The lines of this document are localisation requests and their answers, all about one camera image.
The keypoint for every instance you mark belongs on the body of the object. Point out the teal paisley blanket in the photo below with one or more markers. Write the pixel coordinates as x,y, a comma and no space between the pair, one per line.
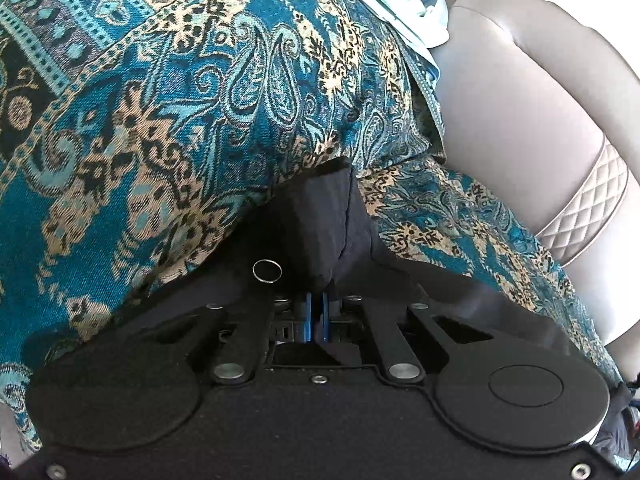
150,110

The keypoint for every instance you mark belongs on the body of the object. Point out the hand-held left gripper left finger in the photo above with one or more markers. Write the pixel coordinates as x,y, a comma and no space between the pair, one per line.
307,317

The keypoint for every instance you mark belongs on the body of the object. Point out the beige leather headboard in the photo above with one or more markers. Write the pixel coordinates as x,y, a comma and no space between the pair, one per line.
525,110

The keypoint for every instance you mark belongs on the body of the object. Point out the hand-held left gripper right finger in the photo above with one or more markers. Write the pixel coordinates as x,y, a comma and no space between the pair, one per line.
325,317

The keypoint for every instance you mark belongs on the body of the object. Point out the black pants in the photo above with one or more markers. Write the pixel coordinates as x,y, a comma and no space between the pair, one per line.
320,220

